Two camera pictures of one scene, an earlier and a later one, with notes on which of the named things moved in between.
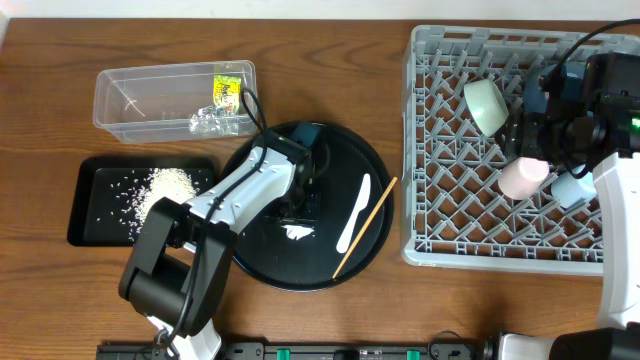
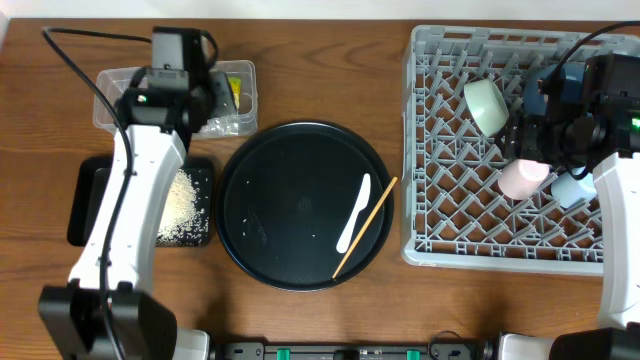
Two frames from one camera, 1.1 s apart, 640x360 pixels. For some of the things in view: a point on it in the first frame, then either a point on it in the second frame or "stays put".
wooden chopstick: x=367 y=224 stays put
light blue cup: x=568 y=189 stays put
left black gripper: x=301 y=211 → x=220 y=93
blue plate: x=536 y=100 stays put
